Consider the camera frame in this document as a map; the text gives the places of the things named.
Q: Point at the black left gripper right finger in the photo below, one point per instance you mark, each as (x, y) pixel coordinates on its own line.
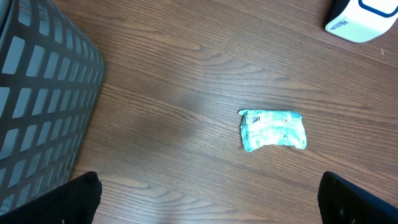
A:
(341, 201)

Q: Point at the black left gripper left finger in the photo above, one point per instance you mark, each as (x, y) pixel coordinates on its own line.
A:
(73, 202)

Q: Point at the teal wet wipes pack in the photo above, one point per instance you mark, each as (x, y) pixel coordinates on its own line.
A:
(270, 127)

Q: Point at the white barcode scanner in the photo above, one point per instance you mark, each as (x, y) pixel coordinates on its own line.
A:
(360, 21)

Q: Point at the grey plastic mesh basket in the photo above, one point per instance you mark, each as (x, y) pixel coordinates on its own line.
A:
(51, 75)

